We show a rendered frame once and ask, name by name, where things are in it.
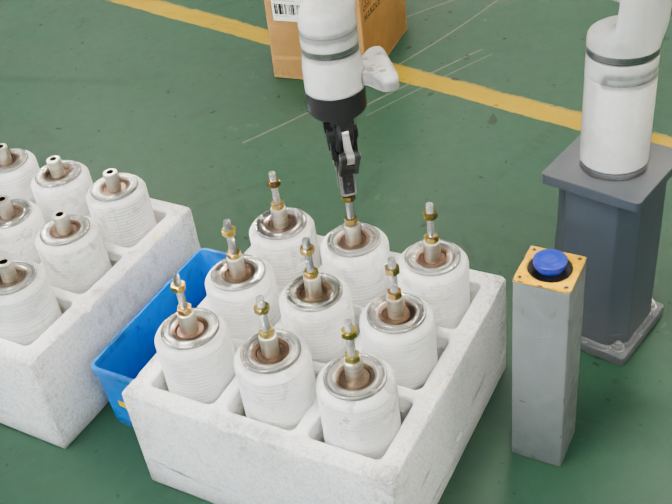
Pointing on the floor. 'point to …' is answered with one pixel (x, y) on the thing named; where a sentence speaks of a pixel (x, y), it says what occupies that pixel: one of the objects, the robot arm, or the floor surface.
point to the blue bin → (113, 363)
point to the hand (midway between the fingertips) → (346, 180)
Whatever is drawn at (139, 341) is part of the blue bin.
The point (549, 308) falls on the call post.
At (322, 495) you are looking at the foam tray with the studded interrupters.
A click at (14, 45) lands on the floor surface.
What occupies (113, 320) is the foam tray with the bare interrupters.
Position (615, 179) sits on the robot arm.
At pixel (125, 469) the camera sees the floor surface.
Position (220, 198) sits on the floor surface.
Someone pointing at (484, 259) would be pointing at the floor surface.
